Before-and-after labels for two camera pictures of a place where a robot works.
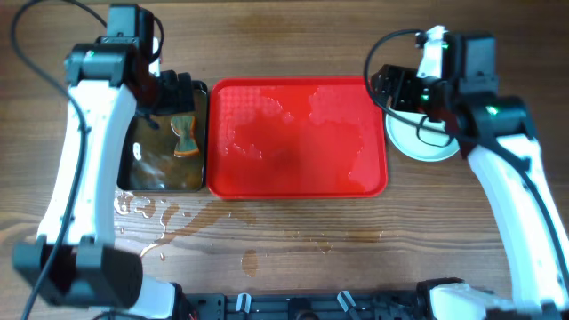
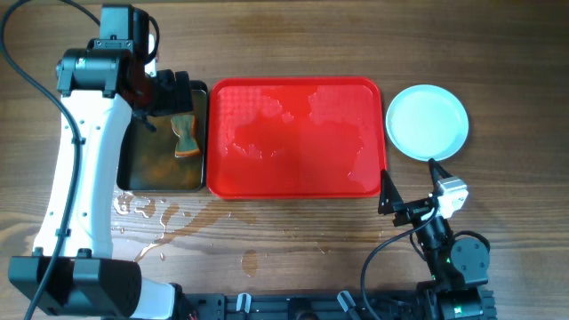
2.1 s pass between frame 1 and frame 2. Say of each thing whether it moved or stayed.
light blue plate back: stayed
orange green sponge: stayed
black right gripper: moved
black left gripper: stayed
